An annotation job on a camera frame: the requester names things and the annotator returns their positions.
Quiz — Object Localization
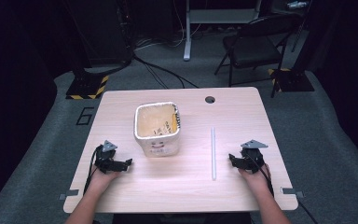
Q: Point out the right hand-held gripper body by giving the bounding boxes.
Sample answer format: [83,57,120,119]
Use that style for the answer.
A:
[238,139,269,175]

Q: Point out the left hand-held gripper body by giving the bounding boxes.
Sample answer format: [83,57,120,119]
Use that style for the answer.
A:
[93,139,129,175]

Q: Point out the person's left hand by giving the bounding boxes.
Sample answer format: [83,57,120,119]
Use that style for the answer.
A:
[87,167,123,195]

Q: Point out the person's right hand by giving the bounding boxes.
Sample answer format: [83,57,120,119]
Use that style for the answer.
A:
[238,162,273,196]

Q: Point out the thin white stick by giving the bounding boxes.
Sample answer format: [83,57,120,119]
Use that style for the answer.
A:
[210,126,217,182]

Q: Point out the white square bin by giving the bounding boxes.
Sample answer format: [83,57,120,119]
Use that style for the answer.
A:
[132,101,182,159]

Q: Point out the black stand base striped edge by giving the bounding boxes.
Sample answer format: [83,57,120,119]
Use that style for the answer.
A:
[267,67,316,93]
[65,68,110,101]

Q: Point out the black folding chair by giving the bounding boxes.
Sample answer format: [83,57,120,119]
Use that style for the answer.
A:
[213,13,303,99]

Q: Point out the black equipment cabinet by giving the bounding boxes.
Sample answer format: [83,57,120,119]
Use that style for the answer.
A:
[64,0,133,68]

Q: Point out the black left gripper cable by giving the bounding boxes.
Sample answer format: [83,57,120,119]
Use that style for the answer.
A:
[82,145,104,196]

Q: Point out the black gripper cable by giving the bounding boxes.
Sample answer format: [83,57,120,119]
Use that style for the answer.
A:
[82,145,104,196]
[251,152,320,224]

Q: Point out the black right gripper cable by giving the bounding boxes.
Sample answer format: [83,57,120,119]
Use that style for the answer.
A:
[251,152,320,224]

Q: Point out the grey metal table bracket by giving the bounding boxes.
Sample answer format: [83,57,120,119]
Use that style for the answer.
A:
[58,189,80,202]
[280,186,305,200]

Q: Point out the black floor cable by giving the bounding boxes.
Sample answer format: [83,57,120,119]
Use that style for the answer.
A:
[131,50,200,90]

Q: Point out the white floor cable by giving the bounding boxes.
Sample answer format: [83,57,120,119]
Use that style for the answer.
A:
[133,18,200,50]

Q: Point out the white desk frame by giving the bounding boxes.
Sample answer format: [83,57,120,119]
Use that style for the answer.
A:
[183,0,263,62]

